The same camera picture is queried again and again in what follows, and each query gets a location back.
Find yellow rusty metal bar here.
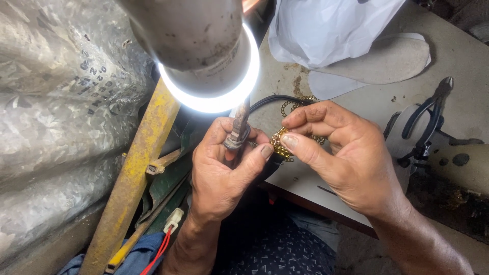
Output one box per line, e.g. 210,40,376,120
78,77,181,275

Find blue cloth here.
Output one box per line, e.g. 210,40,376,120
57,232,167,275

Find person's left hand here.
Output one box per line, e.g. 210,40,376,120
190,116,274,221

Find person's blue patterned shorts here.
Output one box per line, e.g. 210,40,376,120
212,189,341,275

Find grey shoe insole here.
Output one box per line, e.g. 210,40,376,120
313,37,431,86

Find black handled pliers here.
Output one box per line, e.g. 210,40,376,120
397,76,454,169

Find person's right hand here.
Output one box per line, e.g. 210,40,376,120
281,101,410,221

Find white plastic bag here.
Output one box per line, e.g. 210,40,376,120
267,0,406,70

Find white shoe insole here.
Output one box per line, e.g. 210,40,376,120
307,32,432,101

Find green metal frame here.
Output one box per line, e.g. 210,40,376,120
135,115,214,235

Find grey ring light lamp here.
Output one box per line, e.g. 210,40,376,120
116,0,261,114

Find white connector with red wires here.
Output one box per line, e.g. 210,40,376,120
139,208,185,275

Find tan plastic connector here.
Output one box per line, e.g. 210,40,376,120
145,148,182,176

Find brown handled hand tool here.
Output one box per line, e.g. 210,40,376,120
223,96,251,169

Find gold chain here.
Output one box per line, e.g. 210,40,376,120
250,95,326,163

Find corrugated metal sheet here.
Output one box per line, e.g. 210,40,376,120
0,0,156,270

